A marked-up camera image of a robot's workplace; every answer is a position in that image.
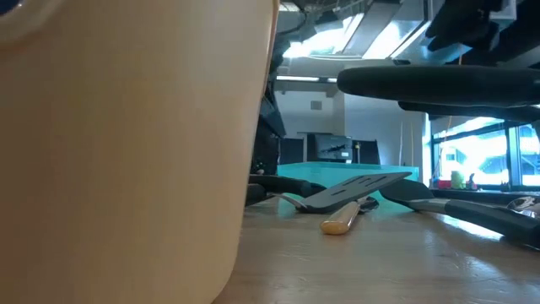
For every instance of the yellow plastic bin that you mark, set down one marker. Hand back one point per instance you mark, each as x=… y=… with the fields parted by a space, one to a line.
x=126 y=148

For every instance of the small dark figurine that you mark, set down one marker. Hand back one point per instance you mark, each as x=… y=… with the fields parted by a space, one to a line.
x=471 y=182

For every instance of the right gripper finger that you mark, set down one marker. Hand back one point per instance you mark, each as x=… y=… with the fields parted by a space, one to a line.
x=464 y=9
x=464 y=38

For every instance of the small red box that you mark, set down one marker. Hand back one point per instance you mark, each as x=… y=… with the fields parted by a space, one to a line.
x=444 y=184

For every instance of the dark background cabinet row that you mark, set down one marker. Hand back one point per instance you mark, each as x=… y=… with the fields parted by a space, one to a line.
x=367 y=152

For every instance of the long ceiling light strip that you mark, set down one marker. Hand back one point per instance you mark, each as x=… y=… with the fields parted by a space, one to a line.
x=304 y=79

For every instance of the solid turner steel shaft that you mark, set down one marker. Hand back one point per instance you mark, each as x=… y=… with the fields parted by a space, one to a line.
x=405 y=192

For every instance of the slotted turner steel neck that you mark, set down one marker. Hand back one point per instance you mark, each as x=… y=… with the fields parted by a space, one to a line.
x=358 y=186

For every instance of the black computer monitor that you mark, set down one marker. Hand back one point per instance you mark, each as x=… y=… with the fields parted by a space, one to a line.
x=333 y=148

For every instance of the small green object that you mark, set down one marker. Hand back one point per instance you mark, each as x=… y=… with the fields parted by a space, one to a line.
x=457 y=180

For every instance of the small black solid spatula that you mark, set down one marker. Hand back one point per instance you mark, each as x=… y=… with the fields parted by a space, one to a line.
x=291 y=185

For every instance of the grey wall vent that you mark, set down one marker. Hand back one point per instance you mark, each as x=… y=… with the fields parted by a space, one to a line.
x=316 y=105

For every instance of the translucent teal plastic bin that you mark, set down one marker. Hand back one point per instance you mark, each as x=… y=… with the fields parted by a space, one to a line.
x=304 y=175

